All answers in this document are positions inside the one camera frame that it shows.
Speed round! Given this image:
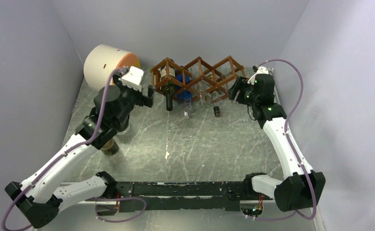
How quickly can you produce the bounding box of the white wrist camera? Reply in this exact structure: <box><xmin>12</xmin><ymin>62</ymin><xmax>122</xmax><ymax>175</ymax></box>
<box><xmin>247</xmin><ymin>66</ymin><xmax>274</xmax><ymax>85</ymax></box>
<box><xmin>120</xmin><ymin>66</ymin><xmax>144</xmax><ymax>92</ymax></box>

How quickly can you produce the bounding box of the cream and orange cylinder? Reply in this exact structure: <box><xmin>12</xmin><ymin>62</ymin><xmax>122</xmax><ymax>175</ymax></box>
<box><xmin>83</xmin><ymin>44</ymin><xmax>141</xmax><ymax>91</ymax></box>

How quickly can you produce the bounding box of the dark green wine bottle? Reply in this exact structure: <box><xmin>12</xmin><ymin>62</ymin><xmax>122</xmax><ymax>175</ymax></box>
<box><xmin>160</xmin><ymin>65</ymin><xmax>175</xmax><ymax>111</ymax></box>

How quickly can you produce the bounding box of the blue square glass bottle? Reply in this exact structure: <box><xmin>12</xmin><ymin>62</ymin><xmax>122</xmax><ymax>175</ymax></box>
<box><xmin>175</xmin><ymin>66</ymin><xmax>196</xmax><ymax>119</ymax></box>

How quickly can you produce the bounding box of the clear bottle black gold cap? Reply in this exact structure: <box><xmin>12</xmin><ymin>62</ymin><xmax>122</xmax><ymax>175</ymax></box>
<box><xmin>205</xmin><ymin>87</ymin><xmax>225</xmax><ymax>117</ymax></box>

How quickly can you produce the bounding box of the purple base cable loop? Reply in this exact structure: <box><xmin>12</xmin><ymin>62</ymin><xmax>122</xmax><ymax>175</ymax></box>
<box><xmin>94</xmin><ymin>197</ymin><xmax>146</xmax><ymax>224</ymax></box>

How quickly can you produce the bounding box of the aluminium frame rail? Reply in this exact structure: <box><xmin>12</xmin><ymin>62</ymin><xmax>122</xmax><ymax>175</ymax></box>
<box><xmin>42</xmin><ymin>199</ymin><xmax>324</xmax><ymax>231</ymax></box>

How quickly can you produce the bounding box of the brown wooden wine rack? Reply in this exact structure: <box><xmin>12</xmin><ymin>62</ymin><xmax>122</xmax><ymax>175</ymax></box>
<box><xmin>150</xmin><ymin>56</ymin><xmax>246</xmax><ymax>103</ymax></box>

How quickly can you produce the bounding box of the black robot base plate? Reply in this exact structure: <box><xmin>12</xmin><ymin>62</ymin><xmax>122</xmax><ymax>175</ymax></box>
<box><xmin>101</xmin><ymin>181</ymin><xmax>270</xmax><ymax>212</ymax></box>

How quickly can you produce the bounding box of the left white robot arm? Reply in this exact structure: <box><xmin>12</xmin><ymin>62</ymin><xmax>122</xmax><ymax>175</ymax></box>
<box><xmin>5</xmin><ymin>77</ymin><xmax>154</xmax><ymax>229</ymax></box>

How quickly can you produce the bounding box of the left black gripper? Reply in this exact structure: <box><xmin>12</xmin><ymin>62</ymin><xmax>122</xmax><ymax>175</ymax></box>
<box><xmin>112</xmin><ymin>71</ymin><xmax>155</xmax><ymax>126</ymax></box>

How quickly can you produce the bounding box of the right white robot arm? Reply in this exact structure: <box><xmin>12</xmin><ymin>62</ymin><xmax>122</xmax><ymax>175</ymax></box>
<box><xmin>229</xmin><ymin>74</ymin><xmax>325</xmax><ymax>219</ymax></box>

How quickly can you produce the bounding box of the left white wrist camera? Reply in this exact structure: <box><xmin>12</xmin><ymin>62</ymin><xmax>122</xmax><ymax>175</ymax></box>
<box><xmin>120</xmin><ymin>66</ymin><xmax>144</xmax><ymax>92</ymax></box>

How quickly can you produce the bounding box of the small clear glass bottle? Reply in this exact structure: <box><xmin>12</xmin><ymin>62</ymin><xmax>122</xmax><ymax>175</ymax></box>
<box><xmin>220</xmin><ymin>75</ymin><xmax>251</xmax><ymax>105</ymax></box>

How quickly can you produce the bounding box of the olive wine bottle gold label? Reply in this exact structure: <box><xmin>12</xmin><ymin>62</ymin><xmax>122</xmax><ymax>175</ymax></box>
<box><xmin>100</xmin><ymin>138</ymin><xmax>119</xmax><ymax>156</ymax></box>

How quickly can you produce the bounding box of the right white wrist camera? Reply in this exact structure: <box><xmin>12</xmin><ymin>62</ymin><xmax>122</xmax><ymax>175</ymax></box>
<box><xmin>247</xmin><ymin>66</ymin><xmax>274</xmax><ymax>85</ymax></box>

